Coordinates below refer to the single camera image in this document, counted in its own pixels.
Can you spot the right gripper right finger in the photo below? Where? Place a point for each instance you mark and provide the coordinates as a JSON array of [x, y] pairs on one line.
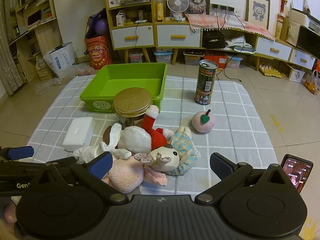
[[232, 177]]

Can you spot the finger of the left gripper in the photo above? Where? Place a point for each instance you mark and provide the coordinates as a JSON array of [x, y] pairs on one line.
[[16, 153]]

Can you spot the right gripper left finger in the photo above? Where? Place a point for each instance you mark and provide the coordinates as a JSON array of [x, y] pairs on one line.
[[91, 175]]

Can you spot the white cloth rabbit toy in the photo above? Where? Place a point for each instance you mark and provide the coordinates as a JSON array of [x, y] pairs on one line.
[[88, 153]]

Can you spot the pink plush bunny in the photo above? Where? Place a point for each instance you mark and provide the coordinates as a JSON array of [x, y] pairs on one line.
[[127, 175]]

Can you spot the white foam block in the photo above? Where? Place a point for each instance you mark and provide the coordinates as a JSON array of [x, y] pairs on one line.
[[79, 133]]

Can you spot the white brown plush doll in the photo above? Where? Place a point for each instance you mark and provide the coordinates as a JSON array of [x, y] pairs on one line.
[[133, 139]]

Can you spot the beige dog plush blue dress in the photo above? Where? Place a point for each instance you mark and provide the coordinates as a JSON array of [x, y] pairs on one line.
[[175, 158]]

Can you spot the pink knitted apple toy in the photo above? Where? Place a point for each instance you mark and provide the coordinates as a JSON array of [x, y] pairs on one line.
[[203, 121]]

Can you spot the red white santa plush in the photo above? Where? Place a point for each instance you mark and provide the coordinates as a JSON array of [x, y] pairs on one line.
[[159, 136]]

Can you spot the left hand purple glove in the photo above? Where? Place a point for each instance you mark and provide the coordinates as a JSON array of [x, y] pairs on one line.
[[8, 220]]

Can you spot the grey checked mat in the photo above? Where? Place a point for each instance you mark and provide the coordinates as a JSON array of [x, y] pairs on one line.
[[238, 133]]

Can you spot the smartphone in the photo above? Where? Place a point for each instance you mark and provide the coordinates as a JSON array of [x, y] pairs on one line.
[[297, 169]]

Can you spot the green plastic bin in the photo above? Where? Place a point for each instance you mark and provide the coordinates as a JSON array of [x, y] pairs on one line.
[[111, 79]]

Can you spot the glass jar gold lid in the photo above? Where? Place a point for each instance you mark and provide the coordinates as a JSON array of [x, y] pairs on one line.
[[130, 105]]

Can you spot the tall dark snack can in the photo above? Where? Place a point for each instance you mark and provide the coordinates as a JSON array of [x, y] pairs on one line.
[[205, 82]]

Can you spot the egg tray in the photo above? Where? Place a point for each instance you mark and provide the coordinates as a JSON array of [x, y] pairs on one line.
[[270, 71]]

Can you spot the white paper bag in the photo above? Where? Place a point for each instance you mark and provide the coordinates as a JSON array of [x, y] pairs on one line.
[[60, 58]]

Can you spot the orange box under cabinet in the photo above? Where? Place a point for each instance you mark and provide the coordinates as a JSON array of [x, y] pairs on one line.
[[219, 58]]

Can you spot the red snack bucket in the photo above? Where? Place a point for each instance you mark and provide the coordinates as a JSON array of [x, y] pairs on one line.
[[99, 51]]

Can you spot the wooden bookshelf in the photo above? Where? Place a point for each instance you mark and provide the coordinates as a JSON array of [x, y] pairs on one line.
[[39, 33]]

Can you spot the clear storage box blue lid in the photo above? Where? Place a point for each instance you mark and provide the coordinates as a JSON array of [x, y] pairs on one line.
[[163, 57]]

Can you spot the black bag in shelf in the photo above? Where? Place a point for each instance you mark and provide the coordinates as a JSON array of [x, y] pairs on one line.
[[213, 39]]

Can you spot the purple ball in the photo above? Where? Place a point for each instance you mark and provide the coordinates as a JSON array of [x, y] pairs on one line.
[[101, 27]]

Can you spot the low yellow drawer cabinet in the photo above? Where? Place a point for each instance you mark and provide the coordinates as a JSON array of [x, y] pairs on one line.
[[176, 36]]

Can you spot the pink checked cloth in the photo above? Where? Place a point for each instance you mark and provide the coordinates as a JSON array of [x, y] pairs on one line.
[[202, 21]]

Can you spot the tall yellow shelf cabinet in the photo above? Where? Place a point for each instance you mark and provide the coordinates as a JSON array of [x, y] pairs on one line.
[[132, 25]]

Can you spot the small white desk fan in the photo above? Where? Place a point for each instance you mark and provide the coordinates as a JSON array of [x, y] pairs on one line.
[[178, 7]]

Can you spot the cartoon girl picture frame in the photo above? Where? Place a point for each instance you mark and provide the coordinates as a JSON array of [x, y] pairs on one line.
[[258, 12]]

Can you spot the cat picture frame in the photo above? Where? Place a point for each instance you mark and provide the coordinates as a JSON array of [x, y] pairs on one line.
[[198, 7]]

